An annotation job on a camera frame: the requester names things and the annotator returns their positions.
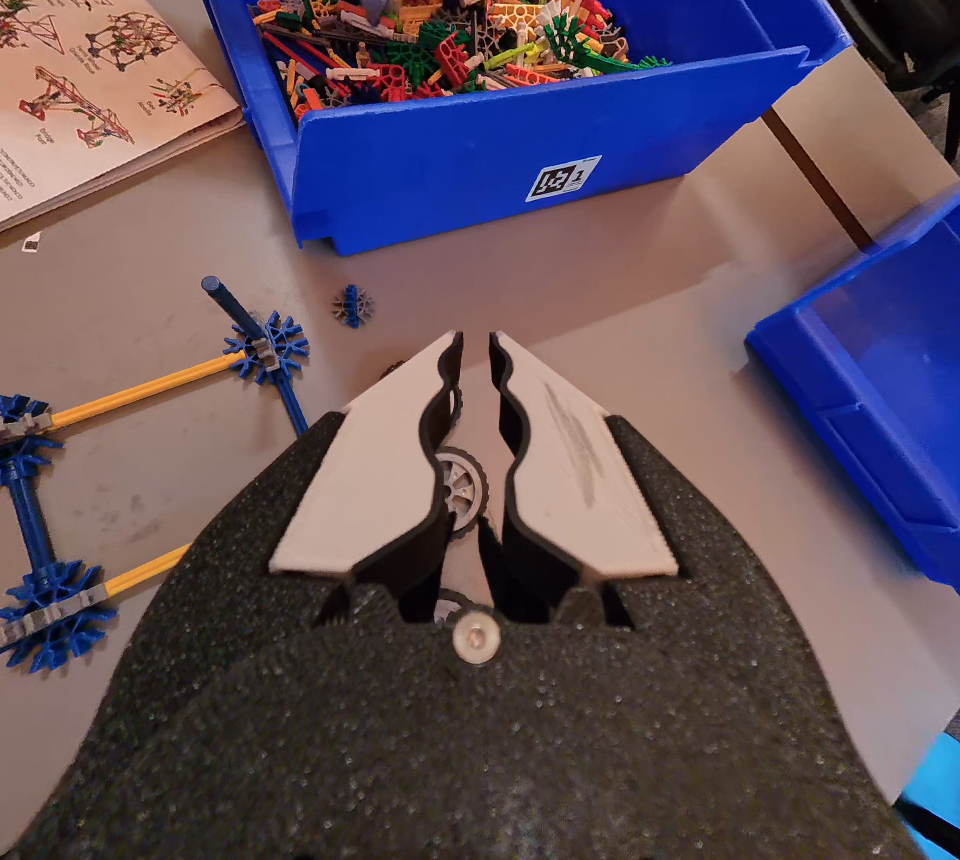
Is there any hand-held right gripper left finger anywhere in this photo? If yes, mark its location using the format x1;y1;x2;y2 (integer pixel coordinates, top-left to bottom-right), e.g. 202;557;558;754
268;331;465;625

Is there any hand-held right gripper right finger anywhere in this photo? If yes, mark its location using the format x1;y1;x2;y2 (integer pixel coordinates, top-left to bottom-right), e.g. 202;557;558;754
480;331;680;625

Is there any pile of colourful construction pieces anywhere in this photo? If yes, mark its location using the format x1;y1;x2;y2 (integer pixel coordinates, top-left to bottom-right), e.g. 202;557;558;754
251;0;672;122

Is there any dark blue construction rod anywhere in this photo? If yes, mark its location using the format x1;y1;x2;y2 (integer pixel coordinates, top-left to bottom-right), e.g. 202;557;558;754
201;275;267;345

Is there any blue plastic parts bin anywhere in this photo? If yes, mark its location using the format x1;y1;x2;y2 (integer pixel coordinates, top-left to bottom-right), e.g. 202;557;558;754
171;0;855;257

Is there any blue and yellow rod frame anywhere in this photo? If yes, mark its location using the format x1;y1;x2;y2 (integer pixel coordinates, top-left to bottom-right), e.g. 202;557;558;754
0;311;311;674

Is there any small blue grey connector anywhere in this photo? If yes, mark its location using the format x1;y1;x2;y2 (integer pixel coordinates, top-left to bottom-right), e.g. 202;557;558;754
332;284;375;329

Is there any empty blue plastic bin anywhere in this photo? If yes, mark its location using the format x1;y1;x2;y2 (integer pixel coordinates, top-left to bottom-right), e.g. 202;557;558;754
744;185;960;587

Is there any printed instruction booklet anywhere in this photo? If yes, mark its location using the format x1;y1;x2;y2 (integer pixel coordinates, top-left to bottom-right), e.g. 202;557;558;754
0;0;247;233

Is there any turquoise object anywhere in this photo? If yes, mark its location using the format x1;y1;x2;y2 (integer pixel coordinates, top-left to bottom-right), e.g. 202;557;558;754
896;728;960;860

